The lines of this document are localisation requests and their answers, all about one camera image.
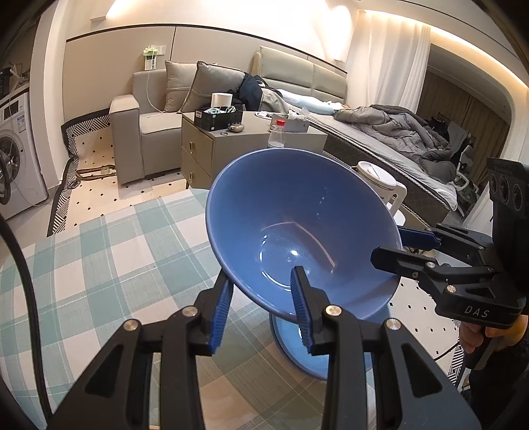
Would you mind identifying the white wall device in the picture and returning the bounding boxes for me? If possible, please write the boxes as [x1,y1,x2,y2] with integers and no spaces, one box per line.
[142,43,166,72]

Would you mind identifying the dark blue jacket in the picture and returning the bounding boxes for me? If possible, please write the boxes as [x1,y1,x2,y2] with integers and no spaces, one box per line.
[237,72,269,111]

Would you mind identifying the beige sofa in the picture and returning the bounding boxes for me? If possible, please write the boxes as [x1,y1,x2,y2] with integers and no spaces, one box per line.
[109,68,216,185]

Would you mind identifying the white plastic stool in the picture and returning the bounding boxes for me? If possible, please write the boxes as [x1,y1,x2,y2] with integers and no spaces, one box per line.
[356,160,408,218]

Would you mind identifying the blue bowl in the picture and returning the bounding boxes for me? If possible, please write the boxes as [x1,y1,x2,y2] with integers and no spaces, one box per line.
[268,304,391,381]
[205,149,403,321]

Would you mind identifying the grey duvet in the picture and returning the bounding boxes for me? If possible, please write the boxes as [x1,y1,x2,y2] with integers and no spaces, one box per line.
[333,103,459,183]

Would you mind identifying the white washing machine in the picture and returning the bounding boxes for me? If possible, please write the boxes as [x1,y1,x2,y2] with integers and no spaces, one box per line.
[0,91,49,220]

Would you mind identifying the light blue pillow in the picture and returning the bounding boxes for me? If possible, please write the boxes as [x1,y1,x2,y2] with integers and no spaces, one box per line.
[277,89,335,116]

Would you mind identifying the clear plastic water bottle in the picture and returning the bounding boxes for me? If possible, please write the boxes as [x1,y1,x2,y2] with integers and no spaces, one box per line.
[268,119,287,149]

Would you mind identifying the white curtain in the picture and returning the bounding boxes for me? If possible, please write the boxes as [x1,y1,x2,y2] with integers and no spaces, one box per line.
[345,12,430,110]

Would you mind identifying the white tissue box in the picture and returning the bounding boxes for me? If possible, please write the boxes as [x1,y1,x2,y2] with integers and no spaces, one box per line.
[285,107,310,133]

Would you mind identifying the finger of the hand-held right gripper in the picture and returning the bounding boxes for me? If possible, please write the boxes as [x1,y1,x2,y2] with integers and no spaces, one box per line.
[371,246,497,296]
[399,223,495,265]

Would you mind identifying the bed with beige headboard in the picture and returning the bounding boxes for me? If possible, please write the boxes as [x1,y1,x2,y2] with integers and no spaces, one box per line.
[248,45,468,222]

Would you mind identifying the teal checked tablecloth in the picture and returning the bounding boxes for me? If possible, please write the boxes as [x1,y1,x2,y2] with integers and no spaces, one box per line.
[0,190,459,430]

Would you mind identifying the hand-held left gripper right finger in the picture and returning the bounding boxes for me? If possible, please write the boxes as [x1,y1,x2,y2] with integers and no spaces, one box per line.
[289,266,482,430]

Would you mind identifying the light beige cushion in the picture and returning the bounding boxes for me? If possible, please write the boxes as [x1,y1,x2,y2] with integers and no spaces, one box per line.
[164,61,199,113]

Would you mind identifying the person's right hand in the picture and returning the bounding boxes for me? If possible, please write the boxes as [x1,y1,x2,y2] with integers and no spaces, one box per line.
[459,315,529,353]

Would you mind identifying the brown curtain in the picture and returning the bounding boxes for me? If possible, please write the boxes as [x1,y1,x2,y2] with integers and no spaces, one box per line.
[417,68,511,183]

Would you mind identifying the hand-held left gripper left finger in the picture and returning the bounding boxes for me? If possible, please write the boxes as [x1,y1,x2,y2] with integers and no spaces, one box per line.
[45,269,235,430]

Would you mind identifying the black cable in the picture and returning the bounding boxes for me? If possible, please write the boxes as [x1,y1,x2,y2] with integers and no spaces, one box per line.
[0,215,54,430]

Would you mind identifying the beige nightstand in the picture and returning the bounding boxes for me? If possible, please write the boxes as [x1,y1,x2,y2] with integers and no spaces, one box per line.
[181,109,327,191]

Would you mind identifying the grey cushion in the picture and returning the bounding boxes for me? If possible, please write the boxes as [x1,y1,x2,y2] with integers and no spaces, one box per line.
[178,61,249,114]

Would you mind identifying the black storage box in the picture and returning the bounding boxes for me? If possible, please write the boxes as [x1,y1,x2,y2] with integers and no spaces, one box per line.
[193,105,244,130]

